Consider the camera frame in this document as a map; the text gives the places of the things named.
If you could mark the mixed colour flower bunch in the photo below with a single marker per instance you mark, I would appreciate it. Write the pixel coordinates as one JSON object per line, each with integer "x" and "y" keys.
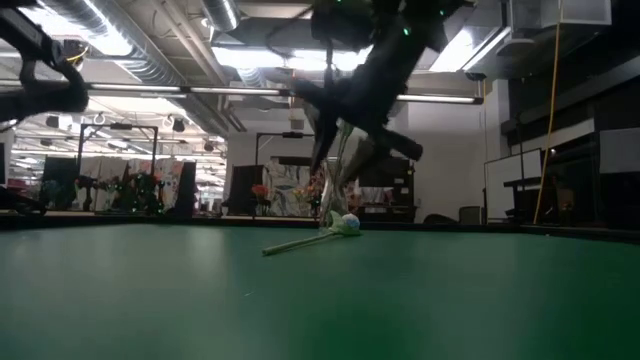
{"x": 306, "y": 192}

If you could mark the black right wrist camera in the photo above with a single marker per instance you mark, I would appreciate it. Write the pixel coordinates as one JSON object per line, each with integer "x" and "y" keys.
{"x": 342, "y": 22}

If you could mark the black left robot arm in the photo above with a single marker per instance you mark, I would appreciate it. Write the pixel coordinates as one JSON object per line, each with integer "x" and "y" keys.
{"x": 60, "y": 100}

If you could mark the black cabinet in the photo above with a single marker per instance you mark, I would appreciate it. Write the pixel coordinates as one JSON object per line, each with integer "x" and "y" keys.
{"x": 395, "y": 192}

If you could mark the silver ceiling duct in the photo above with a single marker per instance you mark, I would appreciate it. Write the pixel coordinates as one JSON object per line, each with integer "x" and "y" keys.
{"x": 222, "y": 15}

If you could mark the whiteboard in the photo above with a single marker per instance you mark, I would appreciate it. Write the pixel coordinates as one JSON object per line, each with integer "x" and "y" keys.
{"x": 510, "y": 185}

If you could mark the green table mat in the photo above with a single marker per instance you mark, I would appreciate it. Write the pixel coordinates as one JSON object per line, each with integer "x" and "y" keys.
{"x": 200, "y": 300}

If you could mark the black gantry frame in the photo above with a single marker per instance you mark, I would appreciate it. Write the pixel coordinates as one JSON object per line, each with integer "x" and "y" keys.
{"x": 117, "y": 126}
{"x": 292, "y": 134}

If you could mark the distant black robot arms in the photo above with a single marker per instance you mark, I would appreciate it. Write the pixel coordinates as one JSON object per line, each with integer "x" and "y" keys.
{"x": 132, "y": 192}

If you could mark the long ceiling light strip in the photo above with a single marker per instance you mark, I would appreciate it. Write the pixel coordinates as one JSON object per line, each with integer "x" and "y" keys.
{"x": 240, "y": 91}

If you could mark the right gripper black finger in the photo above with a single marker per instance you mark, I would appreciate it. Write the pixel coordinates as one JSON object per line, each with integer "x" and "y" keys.
{"x": 359, "y": 160}
{"x": 321, "y": 135}

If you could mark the white artificial tulip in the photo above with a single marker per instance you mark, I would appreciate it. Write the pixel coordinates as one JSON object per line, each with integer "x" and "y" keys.
{"x": 351, "y": 221}

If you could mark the orange flower bunch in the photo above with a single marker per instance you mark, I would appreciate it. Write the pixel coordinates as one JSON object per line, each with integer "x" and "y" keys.
{"x": 259, "y": 190}

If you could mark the grey bin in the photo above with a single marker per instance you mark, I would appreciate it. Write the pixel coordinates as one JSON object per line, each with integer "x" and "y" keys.
{"x": 470, "y": 215}

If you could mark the black upright panel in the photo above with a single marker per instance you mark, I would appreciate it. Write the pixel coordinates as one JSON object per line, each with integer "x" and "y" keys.
{"x": 186, "y": 190}
{"x": 242, "y": 190}

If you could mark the dark side table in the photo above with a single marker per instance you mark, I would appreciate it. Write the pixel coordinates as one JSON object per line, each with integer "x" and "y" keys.
{"x": 522, "y": 182}

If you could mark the clear glass vase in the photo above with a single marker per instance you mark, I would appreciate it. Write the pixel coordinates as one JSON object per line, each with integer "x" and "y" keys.
{"x": 334, "y": 200}

